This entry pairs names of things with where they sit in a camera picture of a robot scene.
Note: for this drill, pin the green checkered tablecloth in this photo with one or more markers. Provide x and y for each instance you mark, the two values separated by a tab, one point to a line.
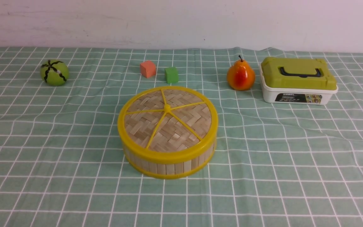
275	165

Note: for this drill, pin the orange foam cube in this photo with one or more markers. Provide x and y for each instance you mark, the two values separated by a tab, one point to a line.
148	69

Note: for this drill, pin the orange toy pear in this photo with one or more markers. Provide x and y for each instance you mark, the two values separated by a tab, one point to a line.
240	75

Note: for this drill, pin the yellow bamboo steamer basket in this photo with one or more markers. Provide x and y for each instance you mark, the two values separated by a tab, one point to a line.
170	171

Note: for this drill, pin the white box green lid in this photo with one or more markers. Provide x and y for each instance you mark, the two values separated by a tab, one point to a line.
297	81

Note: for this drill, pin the green toy melon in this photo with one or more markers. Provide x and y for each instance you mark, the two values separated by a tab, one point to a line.
54	72

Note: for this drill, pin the yellow woven steamer lid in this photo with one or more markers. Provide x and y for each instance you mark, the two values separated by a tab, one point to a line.
168	124

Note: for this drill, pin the green foam cube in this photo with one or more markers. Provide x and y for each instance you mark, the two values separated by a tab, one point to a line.
171	75

